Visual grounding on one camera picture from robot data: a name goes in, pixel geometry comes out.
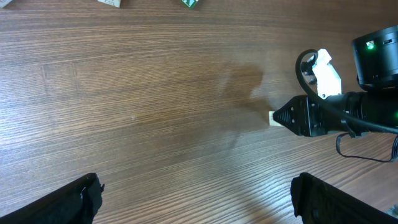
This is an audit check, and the right black cable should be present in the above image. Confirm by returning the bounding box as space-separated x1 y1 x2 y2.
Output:
295 49 398 135

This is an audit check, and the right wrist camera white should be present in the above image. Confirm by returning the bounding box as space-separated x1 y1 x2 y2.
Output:
312 49 342 99

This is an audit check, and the plain block beside yellow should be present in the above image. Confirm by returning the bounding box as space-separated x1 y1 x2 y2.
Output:
98 0 121 8

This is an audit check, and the green A wooden block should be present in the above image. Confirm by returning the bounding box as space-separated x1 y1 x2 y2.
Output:
181 0 198 9

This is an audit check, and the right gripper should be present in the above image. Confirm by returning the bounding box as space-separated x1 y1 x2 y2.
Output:
273 95 328 137

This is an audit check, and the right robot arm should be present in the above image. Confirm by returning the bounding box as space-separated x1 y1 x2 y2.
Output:
270 26 397 138

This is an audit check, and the red-edged plain wooden block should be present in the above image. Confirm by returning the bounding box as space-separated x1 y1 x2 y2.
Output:
269 111 282 127

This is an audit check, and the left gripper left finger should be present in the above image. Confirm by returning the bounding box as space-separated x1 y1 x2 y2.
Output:
1 173 104 224

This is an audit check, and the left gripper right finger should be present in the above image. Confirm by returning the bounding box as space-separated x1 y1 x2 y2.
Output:
290 172 397 224

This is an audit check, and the yellow top wooden block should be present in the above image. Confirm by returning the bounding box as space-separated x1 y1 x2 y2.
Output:
0 0 12 9

